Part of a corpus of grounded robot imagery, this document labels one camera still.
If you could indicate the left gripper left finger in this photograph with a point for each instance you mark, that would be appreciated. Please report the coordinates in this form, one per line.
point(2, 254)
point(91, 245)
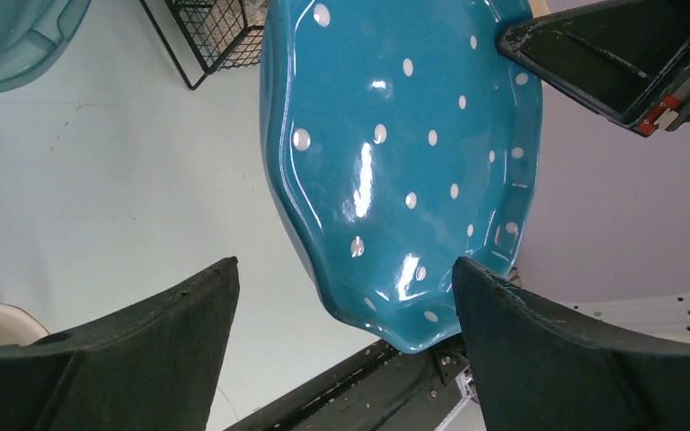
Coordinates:
point(153, 365)

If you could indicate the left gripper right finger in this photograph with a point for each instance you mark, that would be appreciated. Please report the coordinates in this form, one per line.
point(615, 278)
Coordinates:
point(539, 365)

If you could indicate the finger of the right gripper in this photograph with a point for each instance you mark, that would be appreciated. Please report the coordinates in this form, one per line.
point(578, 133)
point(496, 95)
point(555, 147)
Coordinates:
point(627, 61)

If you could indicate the blue polka dot plate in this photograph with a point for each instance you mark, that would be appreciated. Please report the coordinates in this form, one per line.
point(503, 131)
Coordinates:
point(395, 140)

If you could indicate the teal plastic tub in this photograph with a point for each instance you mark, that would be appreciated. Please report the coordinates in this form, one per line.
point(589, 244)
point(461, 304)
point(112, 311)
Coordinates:
point(34, 35)

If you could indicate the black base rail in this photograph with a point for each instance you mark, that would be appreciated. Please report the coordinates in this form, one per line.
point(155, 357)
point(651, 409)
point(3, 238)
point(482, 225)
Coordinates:
point(377, 388)

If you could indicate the black wire rack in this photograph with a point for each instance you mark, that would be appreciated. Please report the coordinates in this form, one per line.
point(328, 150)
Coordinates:
point(221, 35)

